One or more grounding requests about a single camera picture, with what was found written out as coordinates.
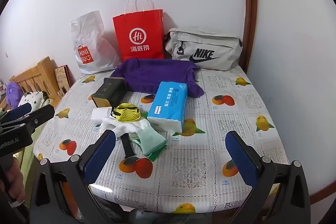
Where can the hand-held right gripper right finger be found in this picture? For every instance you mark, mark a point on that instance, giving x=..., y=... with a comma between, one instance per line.
x=241, y=158

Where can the purple towel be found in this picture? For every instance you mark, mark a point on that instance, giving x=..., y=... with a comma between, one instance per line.
x=155, y=74

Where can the wooden headboard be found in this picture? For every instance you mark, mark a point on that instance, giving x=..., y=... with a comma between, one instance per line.
x=39, y=74

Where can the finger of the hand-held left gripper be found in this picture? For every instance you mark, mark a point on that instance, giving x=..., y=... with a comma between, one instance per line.
x=18, y=109
x=39, y=117

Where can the red paper shopping bag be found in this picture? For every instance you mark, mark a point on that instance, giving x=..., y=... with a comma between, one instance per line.
x=139, y=35

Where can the white sponge block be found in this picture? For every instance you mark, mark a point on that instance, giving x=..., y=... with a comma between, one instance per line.
x=99, y=114

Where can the brown wooden door frame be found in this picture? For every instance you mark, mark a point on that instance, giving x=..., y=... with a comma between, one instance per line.
x=250, y=3

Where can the blue tissue pack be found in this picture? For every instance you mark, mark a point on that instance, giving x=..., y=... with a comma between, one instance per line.
x=168, y=103

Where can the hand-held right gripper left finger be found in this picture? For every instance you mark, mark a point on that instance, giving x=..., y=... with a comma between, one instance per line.
x=99, y=155

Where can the white plastic shopping bag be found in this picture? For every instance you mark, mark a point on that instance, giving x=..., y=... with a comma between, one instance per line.
x=89, y=37

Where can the grey waist bag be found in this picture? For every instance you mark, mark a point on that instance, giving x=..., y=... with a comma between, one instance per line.
x=210, y=43

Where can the green tissue packet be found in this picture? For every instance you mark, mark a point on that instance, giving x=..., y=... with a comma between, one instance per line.
x=155, y=156

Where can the purple plush toy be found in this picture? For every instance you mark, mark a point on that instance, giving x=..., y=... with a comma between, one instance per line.
x=13, y=94

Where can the person's left hand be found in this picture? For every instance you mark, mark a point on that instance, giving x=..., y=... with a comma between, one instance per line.
x=15, y=182

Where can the white floral pillow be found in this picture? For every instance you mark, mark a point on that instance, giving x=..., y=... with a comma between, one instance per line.
x=32, y=98

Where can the fruit print tablecloth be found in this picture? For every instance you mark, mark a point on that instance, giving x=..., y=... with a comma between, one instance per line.
x=197, y=169

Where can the dark green tin box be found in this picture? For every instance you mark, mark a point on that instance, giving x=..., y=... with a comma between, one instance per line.
x=107, y=94

